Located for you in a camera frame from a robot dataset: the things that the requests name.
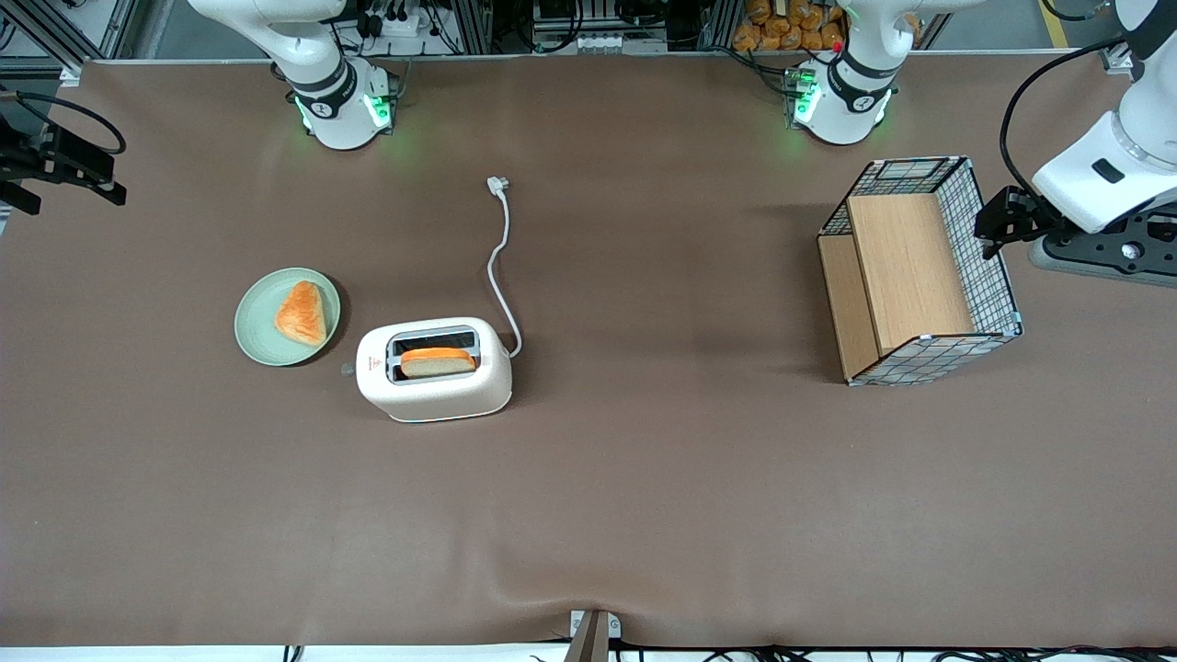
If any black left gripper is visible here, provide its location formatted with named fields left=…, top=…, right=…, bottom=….
left=974, top=185, right=1060, bottom=261

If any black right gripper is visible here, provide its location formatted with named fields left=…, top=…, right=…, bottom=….
left=0, top=124, right=128, bottom=206

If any white two-slot toaster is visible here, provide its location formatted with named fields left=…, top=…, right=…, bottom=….
left=342, top=316, right=513, bottom=424

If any pale green round plate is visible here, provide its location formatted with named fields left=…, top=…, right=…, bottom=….
left=234, top=268, right=342, bottom=367

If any orange triangular pastry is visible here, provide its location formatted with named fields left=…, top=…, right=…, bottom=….
left=275, top=280, right=328, bottom=347

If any bag of bread rolls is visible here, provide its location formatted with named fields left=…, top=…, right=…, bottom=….
left=733, top=0, right=847, bottom=52

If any white power strip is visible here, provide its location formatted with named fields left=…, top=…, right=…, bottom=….
left=363, top=7, right=426, bottom=40

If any toast bread slice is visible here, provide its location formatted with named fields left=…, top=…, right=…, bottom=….
left=400, top=348, right=477, bottom=379

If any metal table clamp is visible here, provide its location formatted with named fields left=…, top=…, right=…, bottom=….
left=568, top=610, right=623, bottom=662

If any wire basket with wooden shelf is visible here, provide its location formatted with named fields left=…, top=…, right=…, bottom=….
left=817, top=156, right=1024, bottom=387

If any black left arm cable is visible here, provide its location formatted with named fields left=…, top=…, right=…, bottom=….
left=1000, top=37, right=1137, bottom=199

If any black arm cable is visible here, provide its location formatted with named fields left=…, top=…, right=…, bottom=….
left=14, top=90, right=127, bottom=154
left=1000, top=37, right=1137, bottom=199

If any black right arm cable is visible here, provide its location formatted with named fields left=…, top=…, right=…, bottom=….
left=14, top=90, right=127, bottom=154

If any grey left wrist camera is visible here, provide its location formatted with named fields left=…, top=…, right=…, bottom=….
left=1028, top=210, right=1177, bottom=289

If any aluminium frame profile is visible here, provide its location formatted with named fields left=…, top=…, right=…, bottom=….
left=0, top=0, right=139, bottom=70

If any white toaster power cord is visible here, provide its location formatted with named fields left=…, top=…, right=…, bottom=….
left=486, top=177, right=523, bottom=360

